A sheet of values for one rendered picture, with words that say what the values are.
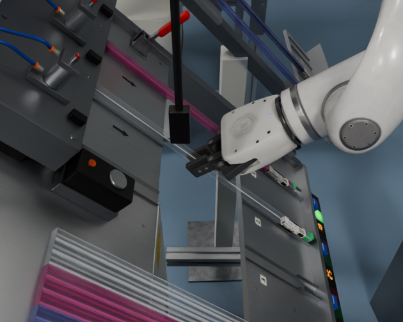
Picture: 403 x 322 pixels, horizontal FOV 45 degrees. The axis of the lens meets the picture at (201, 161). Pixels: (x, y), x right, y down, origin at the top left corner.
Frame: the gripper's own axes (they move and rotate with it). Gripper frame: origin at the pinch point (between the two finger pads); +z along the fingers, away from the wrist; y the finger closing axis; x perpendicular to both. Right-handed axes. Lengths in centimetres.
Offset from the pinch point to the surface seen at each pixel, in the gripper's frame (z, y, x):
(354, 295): 11, -27, 107
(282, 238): -2.5, 3.3, 21.6
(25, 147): 3.5, 17.0, -26.7
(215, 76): 48, -147, 81
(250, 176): -1.2, -6.4, 14.0
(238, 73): 1.0, -41.6, 16.4
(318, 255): -5.7, 3.7, 29.4
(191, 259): 38, -21, 50
